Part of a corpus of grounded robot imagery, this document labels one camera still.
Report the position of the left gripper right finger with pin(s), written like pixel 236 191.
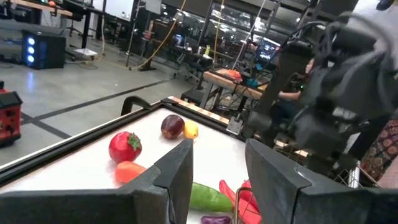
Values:
pixel 273 193

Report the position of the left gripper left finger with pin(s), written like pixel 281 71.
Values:
pixel 174 186

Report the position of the green cucumber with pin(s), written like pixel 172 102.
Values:
pixel 208 199

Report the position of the red chili pepper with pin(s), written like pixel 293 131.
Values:
pixel 227 191

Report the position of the orange carrot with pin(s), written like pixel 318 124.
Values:
pixel 127 171

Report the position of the small purple eggplant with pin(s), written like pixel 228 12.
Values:
pixel 216 220

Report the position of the yellow lemon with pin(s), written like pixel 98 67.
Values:
pixel 190 130

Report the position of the dark purple plum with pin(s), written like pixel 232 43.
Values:
pixel 172 127

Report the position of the red tomato toy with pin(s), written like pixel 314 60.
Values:
pixel 122 147

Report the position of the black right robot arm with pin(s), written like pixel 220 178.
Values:
pixel 357 62

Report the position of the patterned cloth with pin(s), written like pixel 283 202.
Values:
pixel 384 149

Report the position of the black floor box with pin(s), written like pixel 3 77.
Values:
pixel 191 97

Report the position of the wooden workbench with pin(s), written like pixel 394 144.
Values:
pixel 236 88

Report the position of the black work table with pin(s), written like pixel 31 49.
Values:
pixel 192 54

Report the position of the yellow bottle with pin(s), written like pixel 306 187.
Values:
pixel 207 50

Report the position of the white floor stand base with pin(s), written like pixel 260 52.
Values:
pixel 85 53

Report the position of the red toolbox black lid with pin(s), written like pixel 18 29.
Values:
pixel 9 121

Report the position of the light panel on stand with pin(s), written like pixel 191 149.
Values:
pixel 154 6

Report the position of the computer tower blue lights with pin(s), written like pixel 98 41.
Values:
pixel 49 49

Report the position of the wooden desk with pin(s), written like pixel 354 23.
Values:
pixel 59 12

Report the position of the silver corner bracket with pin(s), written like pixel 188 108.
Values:
pixel 234 126

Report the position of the black table frame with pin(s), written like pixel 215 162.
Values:
pixel 77 141

